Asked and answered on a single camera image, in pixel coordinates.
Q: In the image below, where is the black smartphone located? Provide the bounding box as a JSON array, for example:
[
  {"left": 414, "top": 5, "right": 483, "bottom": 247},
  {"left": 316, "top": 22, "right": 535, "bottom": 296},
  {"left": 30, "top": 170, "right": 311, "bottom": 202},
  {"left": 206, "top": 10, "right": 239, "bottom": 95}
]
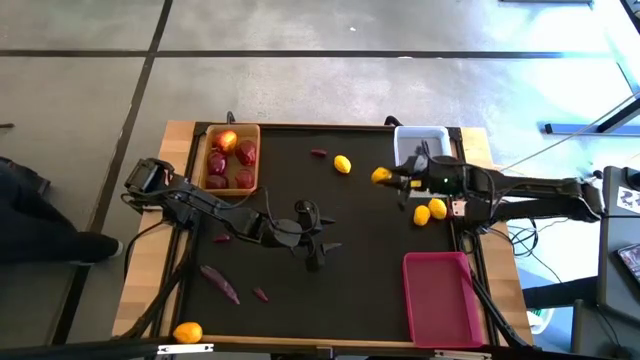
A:
[{"left": 617, "top": 243, "right": 640, "bottom": 284}]

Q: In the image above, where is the blue metal bar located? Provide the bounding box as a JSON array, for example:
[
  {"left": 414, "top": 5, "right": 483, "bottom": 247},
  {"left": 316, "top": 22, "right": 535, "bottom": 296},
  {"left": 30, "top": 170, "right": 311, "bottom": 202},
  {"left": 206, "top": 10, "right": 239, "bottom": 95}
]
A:
[{"left": 543, "top": 122, "right": 640, "bottom": 137}]

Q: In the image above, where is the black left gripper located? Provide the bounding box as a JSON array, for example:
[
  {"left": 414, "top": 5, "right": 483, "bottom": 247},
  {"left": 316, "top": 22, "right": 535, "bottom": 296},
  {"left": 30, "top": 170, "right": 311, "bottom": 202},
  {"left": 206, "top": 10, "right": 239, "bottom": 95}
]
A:
[{"left": 272, "top": 199, "right": 344, "bottom": 274}]

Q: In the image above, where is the black stand base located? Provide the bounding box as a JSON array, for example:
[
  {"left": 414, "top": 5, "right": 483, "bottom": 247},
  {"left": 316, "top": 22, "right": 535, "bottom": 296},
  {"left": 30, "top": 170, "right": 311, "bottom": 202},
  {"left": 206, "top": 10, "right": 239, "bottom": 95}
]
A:
[{"left": 522, "top": 274, "right": 599, "bottom": 309}]

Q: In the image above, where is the white and green container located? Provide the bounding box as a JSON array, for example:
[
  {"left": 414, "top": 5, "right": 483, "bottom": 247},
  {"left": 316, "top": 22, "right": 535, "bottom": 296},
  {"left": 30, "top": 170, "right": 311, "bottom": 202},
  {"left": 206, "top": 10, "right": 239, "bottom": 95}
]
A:
[{"left": 527, "top": 307, "right": 555, "bottom": 335}]

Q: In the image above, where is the white plastic bin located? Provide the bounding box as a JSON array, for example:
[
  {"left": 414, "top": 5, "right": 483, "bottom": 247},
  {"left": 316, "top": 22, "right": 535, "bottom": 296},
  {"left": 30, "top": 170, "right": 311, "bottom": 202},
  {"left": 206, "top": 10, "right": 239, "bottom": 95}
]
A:
[{"left": 393, "top": 125, "right": 454, "bottom": 169}]

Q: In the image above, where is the long purple sweet potato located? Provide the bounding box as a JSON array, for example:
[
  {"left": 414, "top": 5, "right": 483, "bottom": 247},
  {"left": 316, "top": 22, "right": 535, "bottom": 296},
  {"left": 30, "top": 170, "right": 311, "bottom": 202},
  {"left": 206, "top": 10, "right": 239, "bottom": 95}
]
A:
[{"left": 199, "top": 264, "right": 241, "bottom": 306}]

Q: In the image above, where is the black frame crossbar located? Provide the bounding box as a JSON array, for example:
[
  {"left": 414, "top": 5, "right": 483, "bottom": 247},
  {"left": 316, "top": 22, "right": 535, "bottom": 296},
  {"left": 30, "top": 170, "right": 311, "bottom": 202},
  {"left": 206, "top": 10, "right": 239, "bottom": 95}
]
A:
[{"left": 0, "top": 338, "right": 640, "bottom": 360}]

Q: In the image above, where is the black table mat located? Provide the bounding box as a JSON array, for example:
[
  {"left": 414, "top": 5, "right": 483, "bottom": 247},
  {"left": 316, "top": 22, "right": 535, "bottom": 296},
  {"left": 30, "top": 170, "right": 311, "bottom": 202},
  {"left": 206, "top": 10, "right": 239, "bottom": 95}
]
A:
[{"left": 178, "top": 127, "right": 459, "bottom": 344}]

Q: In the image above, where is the grey desk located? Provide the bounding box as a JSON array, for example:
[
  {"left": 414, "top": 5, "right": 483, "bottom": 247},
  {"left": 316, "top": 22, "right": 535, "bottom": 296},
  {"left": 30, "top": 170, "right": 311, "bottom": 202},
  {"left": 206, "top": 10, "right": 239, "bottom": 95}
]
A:
[{"left": 597, "top": 164, "right": 640, "bottom": 346}]

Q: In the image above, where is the black metal leg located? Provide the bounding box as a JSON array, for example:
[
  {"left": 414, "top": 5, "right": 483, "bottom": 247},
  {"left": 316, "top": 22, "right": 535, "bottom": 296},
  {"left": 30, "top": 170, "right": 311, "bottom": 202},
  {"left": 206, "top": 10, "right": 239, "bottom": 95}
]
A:
[{"left": 594, "top": 97, "right": 640, "bottom": 134}]

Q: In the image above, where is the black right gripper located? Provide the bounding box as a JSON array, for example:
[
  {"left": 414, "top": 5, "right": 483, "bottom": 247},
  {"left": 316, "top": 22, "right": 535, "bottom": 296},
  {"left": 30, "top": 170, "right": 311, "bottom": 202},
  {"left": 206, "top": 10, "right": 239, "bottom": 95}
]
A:
[{"left": 374, "top": 154, "right": 437, "bottom": 212}]

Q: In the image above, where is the silver metal bracket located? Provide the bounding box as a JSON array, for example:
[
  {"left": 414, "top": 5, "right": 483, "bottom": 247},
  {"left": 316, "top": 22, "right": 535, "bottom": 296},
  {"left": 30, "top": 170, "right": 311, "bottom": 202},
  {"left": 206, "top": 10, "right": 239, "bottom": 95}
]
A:
[
  {"left": 157, "top": 343, "right": 215, "bottom": 356},
  {"left": 433, "top": 349, "right": 494, "bottom": 360}
]

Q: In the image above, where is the wooden tray of red apples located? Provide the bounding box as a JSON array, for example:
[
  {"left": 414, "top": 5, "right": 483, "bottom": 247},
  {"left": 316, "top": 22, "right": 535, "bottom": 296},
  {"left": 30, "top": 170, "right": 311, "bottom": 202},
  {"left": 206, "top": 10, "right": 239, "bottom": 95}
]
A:
[{"left": 198, "top": 123, "right": 262, "bottom": 197}]

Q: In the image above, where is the orange-tinted lemon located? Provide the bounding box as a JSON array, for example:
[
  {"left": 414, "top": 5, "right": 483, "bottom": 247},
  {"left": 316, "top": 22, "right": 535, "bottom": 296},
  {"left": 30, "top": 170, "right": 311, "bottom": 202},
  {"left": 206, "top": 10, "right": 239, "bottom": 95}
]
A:
[{"left": 172, "top": 321, "right": 204, "bottom": 345}]

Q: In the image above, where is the black diagonal frame strut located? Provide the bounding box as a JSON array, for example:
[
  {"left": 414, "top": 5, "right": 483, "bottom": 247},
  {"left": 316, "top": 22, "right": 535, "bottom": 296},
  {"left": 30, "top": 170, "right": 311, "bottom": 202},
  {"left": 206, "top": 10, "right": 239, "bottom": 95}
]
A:
[
  {"left": 469, "top": 272, "right": 534, "bottom": 350},
  {"left": 119, "top": 244, "right": 194, "bottom": 341}
]

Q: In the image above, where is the red and yellow apple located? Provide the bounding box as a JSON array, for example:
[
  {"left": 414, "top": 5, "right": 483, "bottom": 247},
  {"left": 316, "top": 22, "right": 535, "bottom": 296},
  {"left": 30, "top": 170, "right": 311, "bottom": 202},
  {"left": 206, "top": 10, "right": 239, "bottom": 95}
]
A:
[{"left": 214, "top": 129, "right": 239, "bottom": 154}]

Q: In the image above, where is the pink plastic bin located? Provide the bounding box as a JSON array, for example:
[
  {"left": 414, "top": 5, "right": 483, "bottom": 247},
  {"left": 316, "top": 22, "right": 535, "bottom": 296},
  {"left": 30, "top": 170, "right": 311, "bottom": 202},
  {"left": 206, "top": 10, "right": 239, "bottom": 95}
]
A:
[{"left": 402, "top": 251, "right": 485, "bottom": 350}]

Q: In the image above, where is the person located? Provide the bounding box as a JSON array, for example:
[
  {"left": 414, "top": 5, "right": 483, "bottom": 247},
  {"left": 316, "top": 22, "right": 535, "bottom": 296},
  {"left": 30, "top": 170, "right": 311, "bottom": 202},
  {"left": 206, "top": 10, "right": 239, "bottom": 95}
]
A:
[{"left": 0, "top": 164, "right": 125, "bottom": 266}]

